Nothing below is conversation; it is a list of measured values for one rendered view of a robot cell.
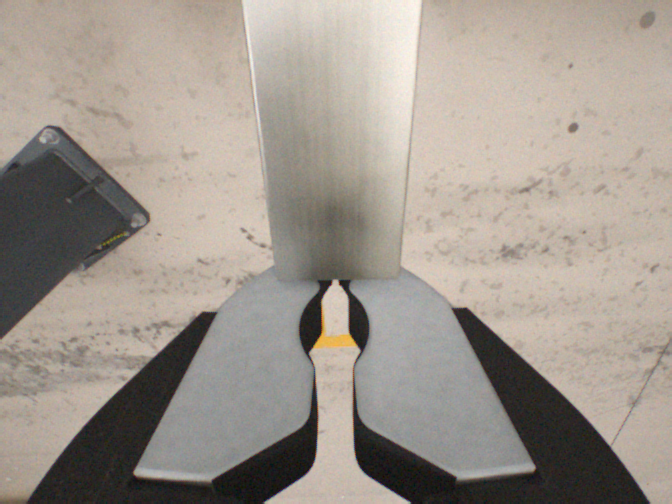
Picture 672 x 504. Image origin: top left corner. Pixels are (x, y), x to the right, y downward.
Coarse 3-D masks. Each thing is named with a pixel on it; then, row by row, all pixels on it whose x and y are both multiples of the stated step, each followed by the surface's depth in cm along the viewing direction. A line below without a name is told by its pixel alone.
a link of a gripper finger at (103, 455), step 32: (160, 352) 8; (192, 352) 8; (128, 384) 7; (160, 384) 7; (96, 416) 7; (128, 416) 7; (160, 416) 7; (96, 448) 6; (128, 448) 6; (64, 480) 6; (96, 480) 6; (128, 480) 6
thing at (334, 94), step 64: (256, 0) 6; (320, 0) 6; (384, 0) 6; (256, 64) 6; (320, 64) 6; (384, 64) 7; (320, 128) 7; (384, 128) 7; (320, 192) 8; (384, 192) 8; (320, 256) 9; (384, 256) 9
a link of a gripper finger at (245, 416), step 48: (240, 288) 10; (288, 288) 10; (240, 336) 8; (288, 336) 8; (192, 384) 7; (240, 384) 7; (288, 384) 7; (192, 432) 6; (240, 432) 6; (288, 432) 6; (144, 480) 6; (192, 480) 6; (240, 480) 6; (288, 480) 7
